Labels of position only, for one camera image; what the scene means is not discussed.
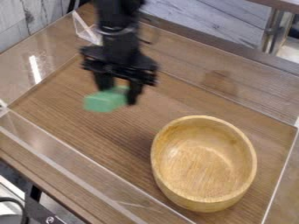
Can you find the brown wooden bowl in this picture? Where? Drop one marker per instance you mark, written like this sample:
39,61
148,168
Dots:
204,163

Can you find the clear acrylic front barrier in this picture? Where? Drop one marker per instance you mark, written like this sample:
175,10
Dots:
79,182

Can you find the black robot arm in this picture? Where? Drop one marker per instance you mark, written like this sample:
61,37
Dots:
117,58

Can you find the black table leg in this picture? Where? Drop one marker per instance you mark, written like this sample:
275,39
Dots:
35,193

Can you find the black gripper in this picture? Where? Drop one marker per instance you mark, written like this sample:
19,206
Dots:
137,70

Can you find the clear acrylic corner bracket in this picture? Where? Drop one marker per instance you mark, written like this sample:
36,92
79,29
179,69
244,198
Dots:
85,32

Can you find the green rectangular stick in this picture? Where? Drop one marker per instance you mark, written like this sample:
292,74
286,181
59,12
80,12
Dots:
105,101

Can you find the metal frame in background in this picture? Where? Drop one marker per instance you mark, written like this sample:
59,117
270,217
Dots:
276,30

